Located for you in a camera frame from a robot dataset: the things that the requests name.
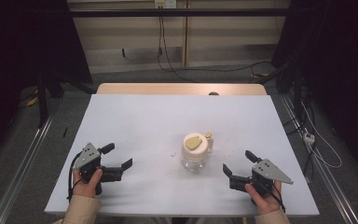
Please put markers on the glass jar with cream lid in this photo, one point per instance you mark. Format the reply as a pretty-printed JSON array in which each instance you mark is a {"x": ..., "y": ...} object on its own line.
[{"x": 195, "y": 154}]

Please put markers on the small crumbs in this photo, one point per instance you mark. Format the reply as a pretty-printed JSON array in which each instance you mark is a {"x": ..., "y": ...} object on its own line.
[{"x": 174, "y": 154}]

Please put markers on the black horizontal bar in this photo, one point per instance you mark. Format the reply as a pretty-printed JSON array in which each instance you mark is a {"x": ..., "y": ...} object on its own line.
[{"x": 180, "y": 12}]

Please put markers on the small dark round object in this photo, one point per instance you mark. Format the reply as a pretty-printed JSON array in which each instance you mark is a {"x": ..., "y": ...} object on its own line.
[{"x": 213, "y": 93}]

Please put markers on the wooden table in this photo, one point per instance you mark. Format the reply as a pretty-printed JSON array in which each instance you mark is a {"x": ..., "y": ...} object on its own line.
[{"x": 155, "y": 88}]

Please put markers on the black curtain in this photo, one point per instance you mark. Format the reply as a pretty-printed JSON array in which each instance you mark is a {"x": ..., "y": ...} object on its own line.
[
  {"x": 18, "y": 46},
  {"x": 341, "y": 56}
]

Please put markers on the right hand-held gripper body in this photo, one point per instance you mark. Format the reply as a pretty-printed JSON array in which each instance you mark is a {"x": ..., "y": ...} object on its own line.
[{"x": 265, "y": 174}]

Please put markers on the person's right hand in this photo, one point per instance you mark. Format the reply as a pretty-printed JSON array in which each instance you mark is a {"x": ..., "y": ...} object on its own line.
[{"x": 265, "y": 202}]

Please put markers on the aluminium floor rail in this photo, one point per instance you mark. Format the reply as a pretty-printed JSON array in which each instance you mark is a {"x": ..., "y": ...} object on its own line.
[
  {"x": 21, "y": 166},
  {"x": 326, "y": 169}
]

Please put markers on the person's left hand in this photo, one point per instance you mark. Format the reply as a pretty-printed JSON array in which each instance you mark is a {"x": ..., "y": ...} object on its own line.
[{"x": 87, "y": 186}]

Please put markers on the black metal stand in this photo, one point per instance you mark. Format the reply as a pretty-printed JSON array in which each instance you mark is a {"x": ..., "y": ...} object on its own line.
[{"x": 42, "y": 99}]

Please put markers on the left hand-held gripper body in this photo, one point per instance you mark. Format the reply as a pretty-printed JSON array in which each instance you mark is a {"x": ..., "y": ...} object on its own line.
[{"x": 88, "y": 157}]

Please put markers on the white wall outlet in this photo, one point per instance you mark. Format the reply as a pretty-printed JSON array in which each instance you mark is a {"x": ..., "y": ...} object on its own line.
[{"x": 165, "y": 3}]

